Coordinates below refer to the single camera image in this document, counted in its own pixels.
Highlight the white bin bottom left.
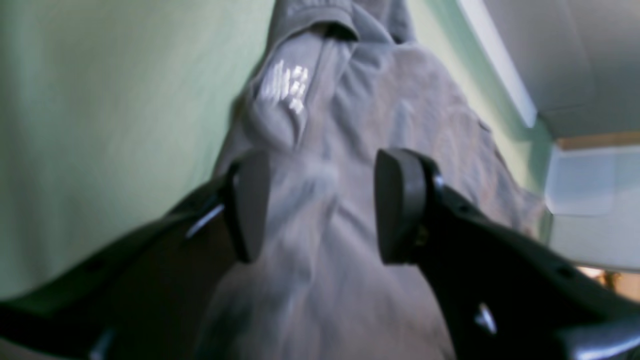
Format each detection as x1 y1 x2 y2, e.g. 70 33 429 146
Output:
458 0 640 273

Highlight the grey t-shirt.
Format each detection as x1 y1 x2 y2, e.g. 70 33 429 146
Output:
195 0 545 360

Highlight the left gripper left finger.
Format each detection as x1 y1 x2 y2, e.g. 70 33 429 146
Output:
1 150 271 360

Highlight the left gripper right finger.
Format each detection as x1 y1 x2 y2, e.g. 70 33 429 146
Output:
374 148 640 360

